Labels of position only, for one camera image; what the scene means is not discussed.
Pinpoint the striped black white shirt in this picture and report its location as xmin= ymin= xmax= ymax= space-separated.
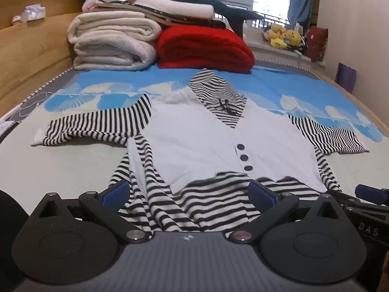
xmin=30 ymin=68 xmax=371 ymax=238

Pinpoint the white windowsill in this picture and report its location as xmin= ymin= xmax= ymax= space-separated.
xmin=243 ymin=27 xmax=327 ymax=66

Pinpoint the white folded cloth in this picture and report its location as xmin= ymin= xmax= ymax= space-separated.
xmin=94 ymin=0 xmax=215 ymax=19

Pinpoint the blue patterned bed mat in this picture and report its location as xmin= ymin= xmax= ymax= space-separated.
xmin=0 ymin=64 xmax=389 ymax=219

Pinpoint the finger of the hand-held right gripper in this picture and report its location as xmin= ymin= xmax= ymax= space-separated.
xmin=329 ymin=184 xmax=389 ymax=217

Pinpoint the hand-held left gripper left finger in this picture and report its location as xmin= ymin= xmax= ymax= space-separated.
xmin=30 ymin=179 xmax=153 ymax=245

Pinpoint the wooden bed side rail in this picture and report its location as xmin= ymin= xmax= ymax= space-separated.
xmin=310 ymin=65 xmax=389 ymax=140

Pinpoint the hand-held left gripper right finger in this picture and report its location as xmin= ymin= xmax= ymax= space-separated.
xmin=229 ymin=181 xmax=351 ymax=244

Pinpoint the crumpled clear plastic bag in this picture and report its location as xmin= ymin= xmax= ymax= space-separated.
xmin=19 ymin=4 xmax=47 ymax=24

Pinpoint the white folded quilt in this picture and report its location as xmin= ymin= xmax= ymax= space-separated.
xmin=67 ymin=10 xmax=164 ymax=71

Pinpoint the red folded blanket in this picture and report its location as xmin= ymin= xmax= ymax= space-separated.
xmin=156 ymin=25 xmax=256 ymax=74

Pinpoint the blue curtain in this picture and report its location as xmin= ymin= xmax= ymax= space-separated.
xmin=286 ymin=0 xmax=318 ymax=31

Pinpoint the wooden bed headboard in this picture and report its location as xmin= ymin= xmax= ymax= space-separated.
xmin=0 ymin=0 xmax=95 ymax=119

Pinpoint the grey patterned bed sheet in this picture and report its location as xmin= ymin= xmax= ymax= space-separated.
xmin=0 ymin=67 xmax=76 ymax=146

